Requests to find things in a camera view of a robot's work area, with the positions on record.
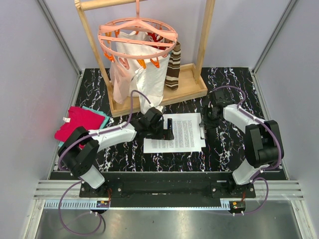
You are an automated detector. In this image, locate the teal folded cloth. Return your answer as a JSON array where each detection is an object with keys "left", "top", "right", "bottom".
[{"left": 58, "top": 106, "right": 111, "bottom": 147}]

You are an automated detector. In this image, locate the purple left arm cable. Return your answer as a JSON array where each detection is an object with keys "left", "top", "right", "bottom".
[{"left": 57, "top": 90, "right": 153, "bottom": 236}]

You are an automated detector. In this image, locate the white printed text sheet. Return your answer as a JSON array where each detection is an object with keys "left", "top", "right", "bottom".
[{"left": 143, "top": 113, "right": 202, "bottom": 153}]

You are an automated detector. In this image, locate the silver folder clip mechanism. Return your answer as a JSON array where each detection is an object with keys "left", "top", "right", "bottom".
[{"left": 199, "top": 123, "right": 206, "bottom": 139}]

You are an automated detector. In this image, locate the pink round clip hanger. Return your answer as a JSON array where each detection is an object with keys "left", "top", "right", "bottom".
[{"left": 98, "top": 0, "right": 178, "bottom": 69}]

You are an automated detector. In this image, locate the aluminium frame rail left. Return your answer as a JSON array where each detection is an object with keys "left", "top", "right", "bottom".
[{"left": 36, "top": 0, "right": 82, "bottom": 76}]

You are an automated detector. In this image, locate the white hanging towel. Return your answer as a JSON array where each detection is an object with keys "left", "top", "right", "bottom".
[{"left": 115, "top": 31, "right": 170, "bottom": 114}]

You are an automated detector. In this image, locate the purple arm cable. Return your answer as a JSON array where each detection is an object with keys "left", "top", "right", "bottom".
[
  {"left": 57, "top": 90, "right": 153, "bottom": 236},
  {"left": 211, "top": 86, "right": 282, "bottom": 216}
]

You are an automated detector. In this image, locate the red white patterned cloth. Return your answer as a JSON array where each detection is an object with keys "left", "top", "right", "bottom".
[{"left": 147, "top": 32, "right": 165, "bottom": 50}]

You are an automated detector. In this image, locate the pink hanging cloth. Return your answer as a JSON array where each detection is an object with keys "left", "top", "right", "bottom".
[{"left": 110, "top": 62, "right": 131, "bottom": 104}]

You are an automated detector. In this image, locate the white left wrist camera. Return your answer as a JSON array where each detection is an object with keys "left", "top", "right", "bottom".
[{"left": 155, "top": 106, "right": 166, "bottom": 114}]

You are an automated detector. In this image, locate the brown striped sock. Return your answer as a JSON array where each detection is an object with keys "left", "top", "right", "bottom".
[{"left": 165, "top": 42, "right": 181, "bottom": 90}]

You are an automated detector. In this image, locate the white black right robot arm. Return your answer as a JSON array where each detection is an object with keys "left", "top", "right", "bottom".
[{"left": 199, "top": 88, "right": 284, "bottom": 198}]

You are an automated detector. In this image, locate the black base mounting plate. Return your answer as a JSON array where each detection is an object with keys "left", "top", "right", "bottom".
[{"left": 79, "top": 172, "right": 256, "bottom": 210}]

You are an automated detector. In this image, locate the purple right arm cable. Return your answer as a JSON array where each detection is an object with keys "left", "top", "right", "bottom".
[{"left": 211, "top": 86, "right": 282, "bottom": 216}]

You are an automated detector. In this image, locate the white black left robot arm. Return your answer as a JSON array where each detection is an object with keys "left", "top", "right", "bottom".
[{"left": 57, "top": 107, "right": 174, "bottom": 197}]

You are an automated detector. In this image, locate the wooden drying rack frame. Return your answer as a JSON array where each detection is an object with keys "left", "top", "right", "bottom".
[{"left": 75, "top": 0, "right": 215, "bottom": 117}]

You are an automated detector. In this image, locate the red folded shirt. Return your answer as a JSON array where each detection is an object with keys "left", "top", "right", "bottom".
[{"left": 54, "top": 106, "right": 105, "bottom": 142}]

